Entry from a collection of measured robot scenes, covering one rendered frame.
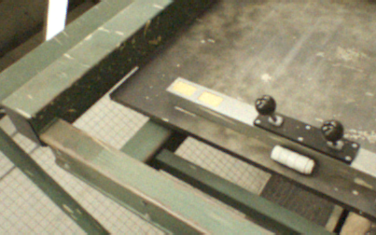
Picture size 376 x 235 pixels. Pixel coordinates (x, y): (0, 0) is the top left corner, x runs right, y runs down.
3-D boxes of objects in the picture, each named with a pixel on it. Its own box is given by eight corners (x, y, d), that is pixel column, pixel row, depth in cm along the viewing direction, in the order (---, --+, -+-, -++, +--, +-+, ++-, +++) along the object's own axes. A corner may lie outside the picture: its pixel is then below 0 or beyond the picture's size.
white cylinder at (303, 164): (270, 161, 77) (308, 178, 73) (271, 152, 74) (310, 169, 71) (276, 151, 78) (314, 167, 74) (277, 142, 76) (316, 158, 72)
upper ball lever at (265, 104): (281, 134, 77) (269, 116, 65) (264, 127, 79) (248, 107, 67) (289, 117, 77) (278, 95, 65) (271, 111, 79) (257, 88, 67)
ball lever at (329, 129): (341, 158, 71) (339, 143, 60) (321, 151, 73) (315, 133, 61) (349, 140, 72) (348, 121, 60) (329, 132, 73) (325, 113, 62)
